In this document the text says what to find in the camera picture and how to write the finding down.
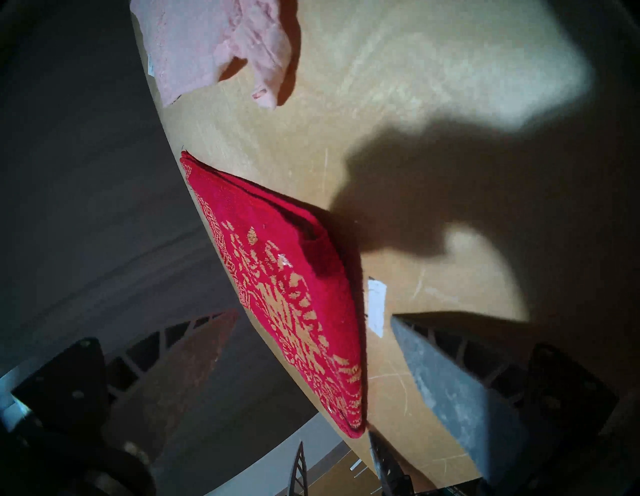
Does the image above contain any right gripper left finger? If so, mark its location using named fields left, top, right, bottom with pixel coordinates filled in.
left=10, top=309, right=241, bottom=452

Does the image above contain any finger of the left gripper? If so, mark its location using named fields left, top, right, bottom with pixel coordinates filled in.
left=286, top=441, right=309, bottom=496
left=367, top=429, right=417, bottom=496

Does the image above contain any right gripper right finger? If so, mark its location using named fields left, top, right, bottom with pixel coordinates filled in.
left=390, top=314, right=621, bottom=489

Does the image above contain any red towel with gold pattern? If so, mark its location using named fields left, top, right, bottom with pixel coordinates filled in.
left=180, top=150, right=369, bottom=440

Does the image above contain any plain pink towel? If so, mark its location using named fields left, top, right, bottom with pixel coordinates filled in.
left=130, top=0, right=294, bottom=111

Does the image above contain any white tape strip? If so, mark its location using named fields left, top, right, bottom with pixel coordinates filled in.
left=366, top=278, right=389, bottom=339

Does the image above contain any grey pleated curtain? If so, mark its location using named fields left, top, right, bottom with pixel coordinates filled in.
left=0, top=0, right=321, bottom=421

